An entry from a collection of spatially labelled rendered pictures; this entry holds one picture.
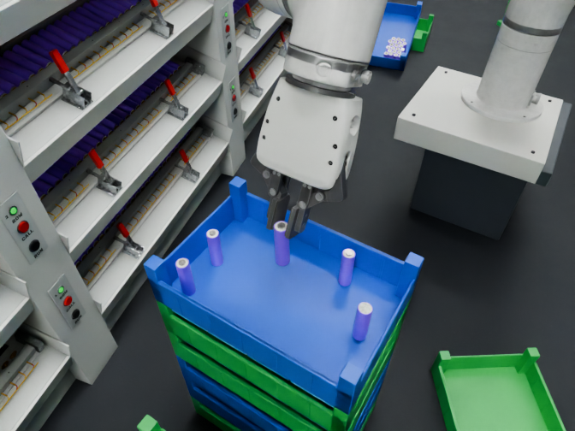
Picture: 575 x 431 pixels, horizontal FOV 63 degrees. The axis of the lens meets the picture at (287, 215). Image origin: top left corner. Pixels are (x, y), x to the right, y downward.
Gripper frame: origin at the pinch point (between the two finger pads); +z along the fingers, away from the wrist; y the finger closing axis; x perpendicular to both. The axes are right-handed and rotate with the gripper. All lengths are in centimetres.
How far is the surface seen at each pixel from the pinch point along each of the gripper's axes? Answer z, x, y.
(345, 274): 9.1, -9.6, -6.3
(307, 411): 24.1, 0.5, -9.8
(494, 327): 33, -60, -30
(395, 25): -24, -162, 45
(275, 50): -6, -108, 69
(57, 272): 27.1, 0.9, 38.1
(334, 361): 16.2, -1.2, -10.7
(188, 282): 14.3, 1.9, 10.8
